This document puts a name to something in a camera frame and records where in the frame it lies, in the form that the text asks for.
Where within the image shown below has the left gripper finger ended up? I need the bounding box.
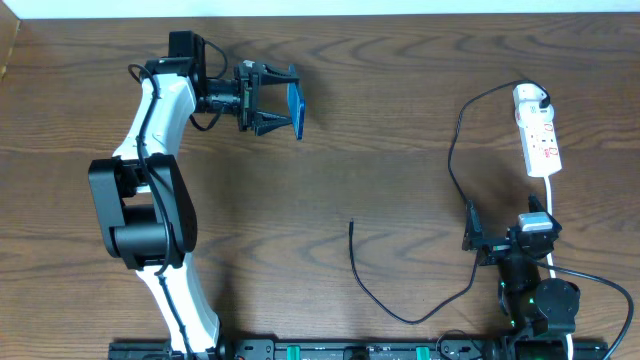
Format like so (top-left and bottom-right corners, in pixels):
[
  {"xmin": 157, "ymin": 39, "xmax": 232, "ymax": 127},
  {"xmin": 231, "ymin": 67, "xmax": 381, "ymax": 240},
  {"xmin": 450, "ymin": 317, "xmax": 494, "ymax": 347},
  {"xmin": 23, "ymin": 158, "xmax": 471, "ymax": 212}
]
[
  {"xmin": 253, "ymin": 111, "xmax": 292, "ymax": 136},
  {"xmin": 259, "ymin": 64, "xmax": 299, "ymax": 86}
]

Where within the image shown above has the blue Galaxy smartphone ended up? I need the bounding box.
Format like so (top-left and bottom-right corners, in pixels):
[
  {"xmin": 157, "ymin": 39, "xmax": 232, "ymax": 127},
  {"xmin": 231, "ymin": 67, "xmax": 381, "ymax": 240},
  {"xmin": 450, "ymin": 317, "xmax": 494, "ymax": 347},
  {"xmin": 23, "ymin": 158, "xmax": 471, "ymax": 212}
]
[{"xmin": 287, "ymin": 82, "xmax": 306, "ymax": 141}]

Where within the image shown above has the black USB charging cable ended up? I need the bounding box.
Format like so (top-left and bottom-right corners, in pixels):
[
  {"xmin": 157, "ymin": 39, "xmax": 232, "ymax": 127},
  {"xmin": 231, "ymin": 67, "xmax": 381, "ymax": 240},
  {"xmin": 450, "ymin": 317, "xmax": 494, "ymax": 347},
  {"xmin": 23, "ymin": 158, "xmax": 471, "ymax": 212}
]
[{"xmin": 348, "ymin": 79, "xmax": 552, "ymax": 326}]

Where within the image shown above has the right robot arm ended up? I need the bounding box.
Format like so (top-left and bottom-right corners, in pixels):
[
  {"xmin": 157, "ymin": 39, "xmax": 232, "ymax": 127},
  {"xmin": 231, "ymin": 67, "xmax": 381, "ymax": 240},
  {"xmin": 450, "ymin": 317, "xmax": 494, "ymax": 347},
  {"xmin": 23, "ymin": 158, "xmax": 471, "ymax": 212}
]
[{"xmin": 462, "ymin": 195, "xmax": 580, "ymax": 359}]

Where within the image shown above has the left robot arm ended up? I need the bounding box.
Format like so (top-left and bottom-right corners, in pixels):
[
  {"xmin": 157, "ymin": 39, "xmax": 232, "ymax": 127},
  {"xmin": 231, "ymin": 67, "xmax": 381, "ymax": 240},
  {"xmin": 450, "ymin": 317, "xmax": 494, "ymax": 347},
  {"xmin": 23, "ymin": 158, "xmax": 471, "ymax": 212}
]
[{"xmin": 88, "ymin": 31, "xmax": 306, "ymax": 359}]

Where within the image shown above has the white charger plug adapter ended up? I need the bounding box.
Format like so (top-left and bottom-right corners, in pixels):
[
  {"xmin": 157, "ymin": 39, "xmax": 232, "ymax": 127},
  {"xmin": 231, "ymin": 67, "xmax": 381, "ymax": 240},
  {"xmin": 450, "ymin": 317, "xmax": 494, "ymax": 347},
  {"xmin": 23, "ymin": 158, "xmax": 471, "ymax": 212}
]
[{"xmin": 514, "ymin": 97, "xmax": 555, "ymax": 128}]

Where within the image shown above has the white power strip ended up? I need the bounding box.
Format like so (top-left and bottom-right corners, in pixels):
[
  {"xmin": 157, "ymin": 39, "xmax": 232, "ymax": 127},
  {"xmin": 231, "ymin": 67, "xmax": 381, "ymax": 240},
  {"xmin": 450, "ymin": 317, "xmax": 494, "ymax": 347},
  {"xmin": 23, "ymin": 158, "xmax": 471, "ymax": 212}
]
[{"xmin": 513, "ymin": 83, "xmax": 563, "ymax": 178}]

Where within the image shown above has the white power strip cord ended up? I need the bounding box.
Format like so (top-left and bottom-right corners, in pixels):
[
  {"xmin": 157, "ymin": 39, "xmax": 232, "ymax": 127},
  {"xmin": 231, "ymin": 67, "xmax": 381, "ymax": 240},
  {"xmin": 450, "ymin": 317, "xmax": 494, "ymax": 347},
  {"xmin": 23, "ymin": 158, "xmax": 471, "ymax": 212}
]
[{"xmin": 542, "ymin": 175, "xmax": 575, "ymax": 360}]

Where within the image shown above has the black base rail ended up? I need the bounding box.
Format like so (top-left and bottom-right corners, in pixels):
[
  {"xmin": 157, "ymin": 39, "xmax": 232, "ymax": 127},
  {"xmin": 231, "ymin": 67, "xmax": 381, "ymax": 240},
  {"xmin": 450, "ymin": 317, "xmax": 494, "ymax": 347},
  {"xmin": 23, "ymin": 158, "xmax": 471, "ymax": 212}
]
[{"xmin": 107, "ymin": 337, "xmax": 608, "ymax": 360}]

